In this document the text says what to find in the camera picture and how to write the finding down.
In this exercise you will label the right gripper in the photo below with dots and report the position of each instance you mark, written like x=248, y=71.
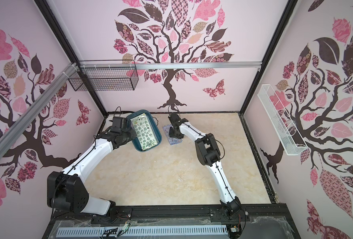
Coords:
x=176, y=134

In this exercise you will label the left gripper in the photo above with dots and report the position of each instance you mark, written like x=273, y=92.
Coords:
x=132, y=135

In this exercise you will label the green dinosaur sticker sheet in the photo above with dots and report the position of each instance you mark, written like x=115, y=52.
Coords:
x=146, y=138

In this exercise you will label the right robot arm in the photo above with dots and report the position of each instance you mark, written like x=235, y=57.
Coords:
x=210, y=156

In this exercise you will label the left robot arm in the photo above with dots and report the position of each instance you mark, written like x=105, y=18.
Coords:
x=66, y=190

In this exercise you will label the black wire basket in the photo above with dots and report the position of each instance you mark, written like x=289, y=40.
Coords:
x=105, y=75

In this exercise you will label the aluminium rail back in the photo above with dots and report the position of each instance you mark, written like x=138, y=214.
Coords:
x=202, y=65

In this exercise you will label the aluminium rail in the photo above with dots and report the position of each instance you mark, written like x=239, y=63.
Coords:
x=14, y=132
x=202, y=65

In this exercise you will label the white slotted cable duct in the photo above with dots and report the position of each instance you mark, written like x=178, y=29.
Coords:
x=139, y=231

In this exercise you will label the white wire shelf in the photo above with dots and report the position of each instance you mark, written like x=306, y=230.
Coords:
x=275, y=103

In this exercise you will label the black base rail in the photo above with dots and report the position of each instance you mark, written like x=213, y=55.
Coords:
x=254, y=221

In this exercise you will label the aluminium rail left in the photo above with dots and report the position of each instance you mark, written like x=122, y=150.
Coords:
x=14, y=132

